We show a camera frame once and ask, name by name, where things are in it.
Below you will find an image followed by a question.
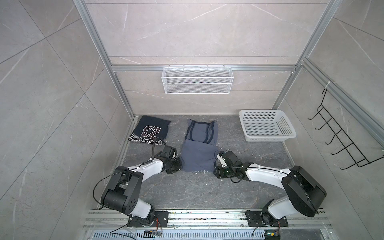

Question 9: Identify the grey-blue printed tank top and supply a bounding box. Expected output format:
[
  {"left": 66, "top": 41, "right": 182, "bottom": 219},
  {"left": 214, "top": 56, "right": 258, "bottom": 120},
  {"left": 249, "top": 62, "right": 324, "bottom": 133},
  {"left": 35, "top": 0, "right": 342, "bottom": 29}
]
[{"left": 180, "top": 119, "right": 219, "bottom": 172}]

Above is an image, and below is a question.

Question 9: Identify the navy tank top red trim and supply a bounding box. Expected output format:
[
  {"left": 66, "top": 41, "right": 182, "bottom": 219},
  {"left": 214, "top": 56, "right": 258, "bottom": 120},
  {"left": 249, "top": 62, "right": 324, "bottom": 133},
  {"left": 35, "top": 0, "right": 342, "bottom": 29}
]
[{"left": 129, "top": 116, "right": 171, "bottom": 145}]

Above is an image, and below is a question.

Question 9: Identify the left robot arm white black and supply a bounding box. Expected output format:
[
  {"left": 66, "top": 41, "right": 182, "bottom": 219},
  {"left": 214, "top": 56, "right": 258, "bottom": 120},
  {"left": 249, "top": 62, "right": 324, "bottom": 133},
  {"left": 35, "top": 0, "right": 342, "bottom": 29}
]
[{"left": 100, "top": 157, "right": 182, "bottom": 227}]

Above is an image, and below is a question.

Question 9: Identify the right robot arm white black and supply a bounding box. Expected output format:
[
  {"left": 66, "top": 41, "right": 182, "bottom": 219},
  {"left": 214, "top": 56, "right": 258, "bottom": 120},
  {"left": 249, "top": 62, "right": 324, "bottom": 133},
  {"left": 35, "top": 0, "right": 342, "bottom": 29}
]
[{"left": 214, "top": 161, "right": 327, "bottom": 226}]

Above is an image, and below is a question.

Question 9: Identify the white plastic laundry basket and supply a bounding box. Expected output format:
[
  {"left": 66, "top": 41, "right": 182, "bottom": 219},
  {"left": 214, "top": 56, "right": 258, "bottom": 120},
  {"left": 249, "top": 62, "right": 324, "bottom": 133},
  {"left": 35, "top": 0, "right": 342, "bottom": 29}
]
[{"left": 239, "top": 110, "right": 297, "bottom": 142}]

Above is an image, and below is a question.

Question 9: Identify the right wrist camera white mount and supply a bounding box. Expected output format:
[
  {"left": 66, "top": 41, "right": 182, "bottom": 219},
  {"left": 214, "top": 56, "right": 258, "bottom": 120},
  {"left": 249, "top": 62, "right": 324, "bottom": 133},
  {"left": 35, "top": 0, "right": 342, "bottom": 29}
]
[{"left": 216, "top": 151, "right": 243, "bottom": 168}]

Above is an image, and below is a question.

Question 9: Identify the left black corrugated cable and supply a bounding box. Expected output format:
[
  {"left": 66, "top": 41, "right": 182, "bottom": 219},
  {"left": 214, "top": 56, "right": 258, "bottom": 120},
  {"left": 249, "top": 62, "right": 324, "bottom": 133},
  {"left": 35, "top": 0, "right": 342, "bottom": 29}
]
[{"left": 151, "top": 138, "right": 164, "bottom": 161}]

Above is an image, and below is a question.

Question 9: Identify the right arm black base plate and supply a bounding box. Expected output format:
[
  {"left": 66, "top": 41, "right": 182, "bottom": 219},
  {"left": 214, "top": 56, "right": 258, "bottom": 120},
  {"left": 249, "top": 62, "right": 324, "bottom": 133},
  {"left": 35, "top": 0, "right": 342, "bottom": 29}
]
[{"left": 245, "top": 210, "right": 289, "bottom": 227}]

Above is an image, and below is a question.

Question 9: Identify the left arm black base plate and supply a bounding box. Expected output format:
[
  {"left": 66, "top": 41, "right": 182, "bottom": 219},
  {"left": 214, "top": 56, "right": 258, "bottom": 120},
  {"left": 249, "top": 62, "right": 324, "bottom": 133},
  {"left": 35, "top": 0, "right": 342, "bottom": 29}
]
[{"left": 128, "top": 211, "right": 169, "bottom": 228}]

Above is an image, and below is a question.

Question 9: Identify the white wire mesh wall basket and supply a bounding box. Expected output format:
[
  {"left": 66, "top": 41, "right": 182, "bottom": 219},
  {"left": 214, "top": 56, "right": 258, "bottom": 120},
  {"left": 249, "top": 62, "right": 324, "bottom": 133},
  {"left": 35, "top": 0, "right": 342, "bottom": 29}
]
[{"left": 162, "top": 67, "right": 234, "bottom": 95}]

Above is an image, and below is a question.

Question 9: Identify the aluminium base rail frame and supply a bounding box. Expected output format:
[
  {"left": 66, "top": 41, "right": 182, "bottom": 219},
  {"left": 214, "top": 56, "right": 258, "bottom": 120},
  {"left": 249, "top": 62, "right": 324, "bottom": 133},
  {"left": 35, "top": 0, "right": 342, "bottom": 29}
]
[{"left": 76, "top": 209, "right": 338, "bottom": 240}]

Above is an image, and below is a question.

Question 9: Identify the black wire hook rack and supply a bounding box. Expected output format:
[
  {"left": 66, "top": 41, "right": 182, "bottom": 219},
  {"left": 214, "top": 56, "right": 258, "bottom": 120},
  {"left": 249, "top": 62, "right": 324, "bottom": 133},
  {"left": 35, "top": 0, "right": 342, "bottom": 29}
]
[{"left": 308, "top": 89, "right": 384, "bottom": 170}]

